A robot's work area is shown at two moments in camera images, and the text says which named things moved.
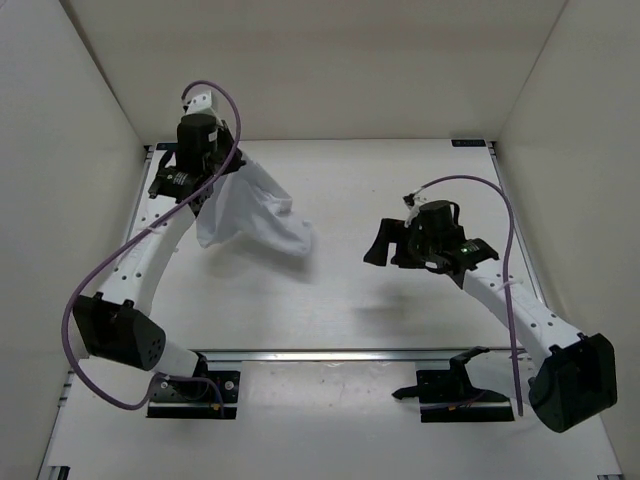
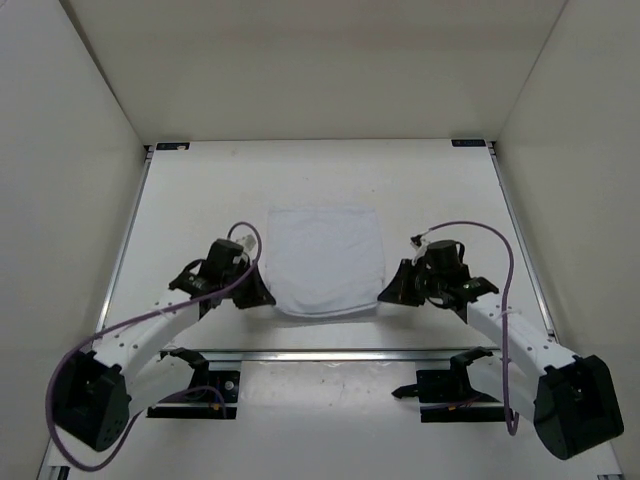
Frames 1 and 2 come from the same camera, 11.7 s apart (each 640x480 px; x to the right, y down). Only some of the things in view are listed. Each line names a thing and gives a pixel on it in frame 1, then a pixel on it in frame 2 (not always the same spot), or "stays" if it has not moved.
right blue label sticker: [468, 143] stays
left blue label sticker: [166, 146] stays
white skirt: [247, 203] → [324, 261]
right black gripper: [391, 232] → [399, 289]
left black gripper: [236, 161] → [260, 294]
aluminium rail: [348, 354] stays
